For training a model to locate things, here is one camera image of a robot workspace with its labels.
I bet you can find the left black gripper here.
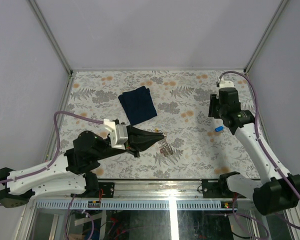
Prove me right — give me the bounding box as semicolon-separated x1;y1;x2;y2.
96;126;166;162

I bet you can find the keyring with tagged keys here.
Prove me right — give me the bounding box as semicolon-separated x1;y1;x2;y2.
159;138;174;157

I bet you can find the key with yellow tag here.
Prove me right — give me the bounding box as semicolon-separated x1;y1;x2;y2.
154;128;168;138

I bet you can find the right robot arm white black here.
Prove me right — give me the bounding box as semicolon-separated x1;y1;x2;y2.
208;87;300;216

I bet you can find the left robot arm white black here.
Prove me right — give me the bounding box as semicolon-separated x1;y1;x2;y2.
0;124;165;208

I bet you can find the folded navy blue cloth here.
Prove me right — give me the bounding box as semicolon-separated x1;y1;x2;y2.
118;86;157;126

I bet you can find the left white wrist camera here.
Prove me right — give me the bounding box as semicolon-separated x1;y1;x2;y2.
103;119;129;150

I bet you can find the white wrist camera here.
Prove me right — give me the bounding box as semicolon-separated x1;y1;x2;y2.
216;79;235;89
103;119;129;150

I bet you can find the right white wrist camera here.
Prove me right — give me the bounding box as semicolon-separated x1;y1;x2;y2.
216;79;235;89

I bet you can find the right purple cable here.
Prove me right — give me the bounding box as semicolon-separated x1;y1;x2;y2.
217;71;300;240

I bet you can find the purple cable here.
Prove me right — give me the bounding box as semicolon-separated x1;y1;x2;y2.
217;71;300;240
0;111;106;207

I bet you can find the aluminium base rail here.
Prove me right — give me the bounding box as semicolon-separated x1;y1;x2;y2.
39;178;266;200

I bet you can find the slotted white cable duct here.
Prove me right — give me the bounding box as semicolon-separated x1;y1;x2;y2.
36;199;232;211

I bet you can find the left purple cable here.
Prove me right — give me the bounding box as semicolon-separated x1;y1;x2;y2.
0;111;106;207

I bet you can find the right aluminium frame post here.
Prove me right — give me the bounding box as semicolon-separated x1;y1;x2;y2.
243;0;291;74

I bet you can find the aluminium frame post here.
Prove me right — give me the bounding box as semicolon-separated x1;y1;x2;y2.
26;0;73;76
243;0;291;74

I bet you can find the left aluminium frame post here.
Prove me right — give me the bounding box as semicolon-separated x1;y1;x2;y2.
26;0;73;76

